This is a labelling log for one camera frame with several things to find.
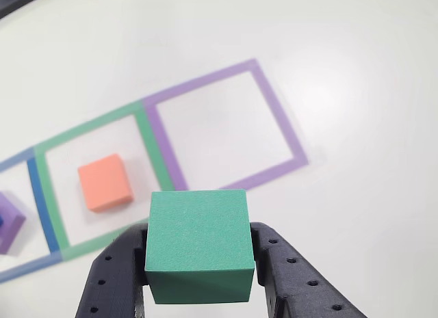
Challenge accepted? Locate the orange cube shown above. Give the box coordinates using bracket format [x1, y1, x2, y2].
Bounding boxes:
[77, 153, 135, 214]

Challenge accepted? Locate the green cube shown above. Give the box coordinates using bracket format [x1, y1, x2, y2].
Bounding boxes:
[144, 189, 256, 306]

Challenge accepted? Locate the large purple cube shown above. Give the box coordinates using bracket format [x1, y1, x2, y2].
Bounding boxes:
[0, 191, 27, 256]

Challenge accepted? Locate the black power strip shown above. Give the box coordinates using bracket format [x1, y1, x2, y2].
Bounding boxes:
[0, 0, 55, 21]

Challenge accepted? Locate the blue square frame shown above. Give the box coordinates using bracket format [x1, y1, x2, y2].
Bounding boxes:
[0, 149, 64, 285]

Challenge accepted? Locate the green square frame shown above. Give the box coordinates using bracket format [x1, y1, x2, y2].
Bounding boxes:
[33, 101, 176, 263]

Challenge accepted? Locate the purple square frame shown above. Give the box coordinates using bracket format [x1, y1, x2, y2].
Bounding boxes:
[141, 57, 309, 192]

